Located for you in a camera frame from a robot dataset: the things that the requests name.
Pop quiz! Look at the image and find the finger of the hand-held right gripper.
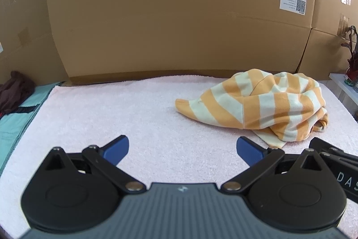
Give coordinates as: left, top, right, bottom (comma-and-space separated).
319, 152, 358, 176
309, 137, 358, 164

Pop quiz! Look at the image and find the plain cardboard box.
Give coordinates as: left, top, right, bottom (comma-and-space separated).
296, 28, 358, 80

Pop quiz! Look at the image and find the dark brown cloth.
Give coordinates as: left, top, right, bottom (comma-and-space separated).
0, 71, 35, 113

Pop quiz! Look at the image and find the white barcode shipping label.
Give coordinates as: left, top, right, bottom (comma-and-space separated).
280, 0, 307, 15

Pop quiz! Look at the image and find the orange and white striped sweater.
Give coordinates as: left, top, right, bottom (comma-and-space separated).
175, 69, 328, 149

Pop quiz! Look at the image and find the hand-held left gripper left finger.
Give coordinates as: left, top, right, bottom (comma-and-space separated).
42, 136, 146, 194

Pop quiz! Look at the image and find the large cardboard box with labels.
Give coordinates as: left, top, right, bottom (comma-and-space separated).
45, 0, 318, 85

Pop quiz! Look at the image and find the white table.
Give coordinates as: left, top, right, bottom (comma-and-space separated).
329, 72, 358, 116

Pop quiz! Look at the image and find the red and black feather decoration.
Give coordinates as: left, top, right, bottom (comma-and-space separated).
341, 26, 358, 80

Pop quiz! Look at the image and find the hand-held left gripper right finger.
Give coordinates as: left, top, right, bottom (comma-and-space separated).
221, 136, 325, 195

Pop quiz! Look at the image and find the black strap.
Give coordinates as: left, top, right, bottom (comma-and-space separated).
8, 105, 37, 115

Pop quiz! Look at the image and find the pink fluffy towel blanket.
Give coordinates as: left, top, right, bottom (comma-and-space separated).
0, 75, 358, 239

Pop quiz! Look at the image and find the teal blanket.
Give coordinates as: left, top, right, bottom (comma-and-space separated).
0, 82, 63, 175

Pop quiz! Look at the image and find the cardboard box with small label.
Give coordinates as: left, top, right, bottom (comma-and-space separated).
0, 0, 69, 86

